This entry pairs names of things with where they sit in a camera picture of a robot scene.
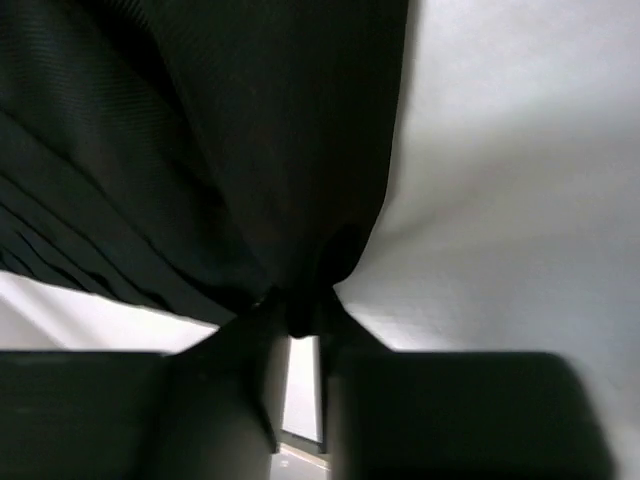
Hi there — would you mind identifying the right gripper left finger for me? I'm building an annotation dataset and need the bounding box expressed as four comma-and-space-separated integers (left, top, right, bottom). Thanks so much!
1, 295, 289, 479

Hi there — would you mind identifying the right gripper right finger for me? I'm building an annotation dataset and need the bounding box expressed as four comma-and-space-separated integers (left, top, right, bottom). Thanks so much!
317, 293, 617, 479

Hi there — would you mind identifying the black pleated skirt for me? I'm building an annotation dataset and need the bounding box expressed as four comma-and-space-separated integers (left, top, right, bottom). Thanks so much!
1, 1, 409, 337

